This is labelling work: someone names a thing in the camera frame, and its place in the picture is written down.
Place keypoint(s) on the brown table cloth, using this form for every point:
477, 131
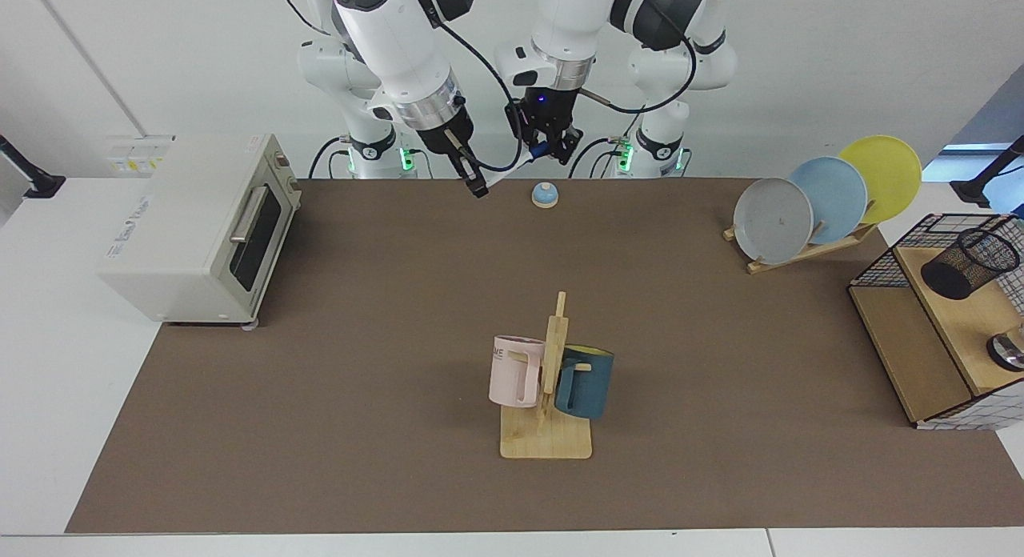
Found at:
360, 381

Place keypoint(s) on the yellow plate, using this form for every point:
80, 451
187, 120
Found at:
888, 173

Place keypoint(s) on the white wall socket box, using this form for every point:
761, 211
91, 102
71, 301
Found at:
132, 161

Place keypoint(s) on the pale toaster oven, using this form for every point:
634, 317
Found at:
184, 221

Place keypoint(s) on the white marker with blue cap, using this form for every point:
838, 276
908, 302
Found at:
506, 167

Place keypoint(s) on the dark teal cup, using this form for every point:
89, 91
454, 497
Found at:
592, 385

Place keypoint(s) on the wooden plate rack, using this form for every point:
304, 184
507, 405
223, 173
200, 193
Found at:
832, 242

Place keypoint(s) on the black mesh pen holder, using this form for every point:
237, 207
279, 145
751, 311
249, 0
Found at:
956, 273

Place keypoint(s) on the grey plate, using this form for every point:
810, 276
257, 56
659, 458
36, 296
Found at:
772, 221

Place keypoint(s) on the glass lid with dark rim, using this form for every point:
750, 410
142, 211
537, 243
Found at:
1010, 350

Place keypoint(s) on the wooden cup stand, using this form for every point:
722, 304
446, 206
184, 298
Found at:
552, 443

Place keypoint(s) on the pink cup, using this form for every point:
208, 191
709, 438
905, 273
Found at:
508, 373

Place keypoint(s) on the light blue plate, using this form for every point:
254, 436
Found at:
836, 193

